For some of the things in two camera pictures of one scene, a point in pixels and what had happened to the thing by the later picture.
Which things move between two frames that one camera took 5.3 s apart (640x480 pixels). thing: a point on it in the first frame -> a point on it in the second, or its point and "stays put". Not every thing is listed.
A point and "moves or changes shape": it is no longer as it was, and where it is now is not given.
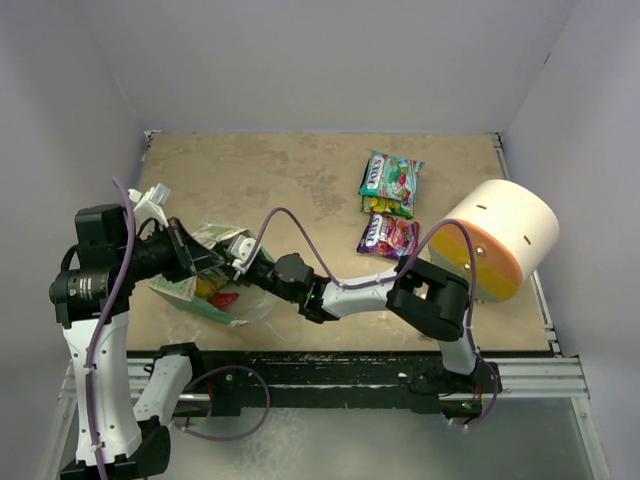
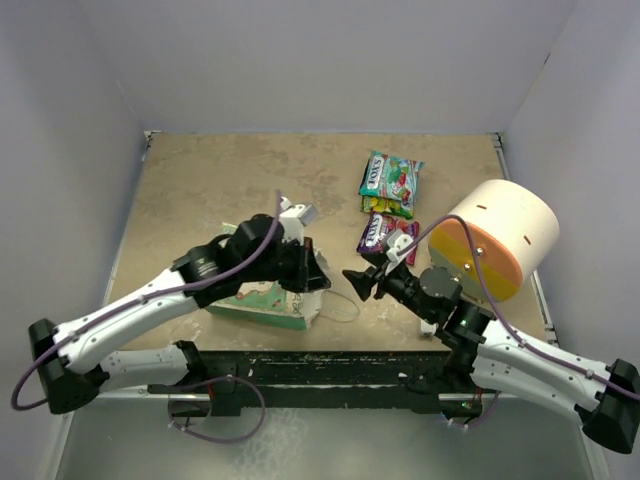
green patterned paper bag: x=251 y=301 moves or changes shape
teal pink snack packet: x=390 y=177 stays put
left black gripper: x=190 y=256 -> x=308 y=275
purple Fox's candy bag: x=389 y=236 stays put
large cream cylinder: x=514 y=230 stays put
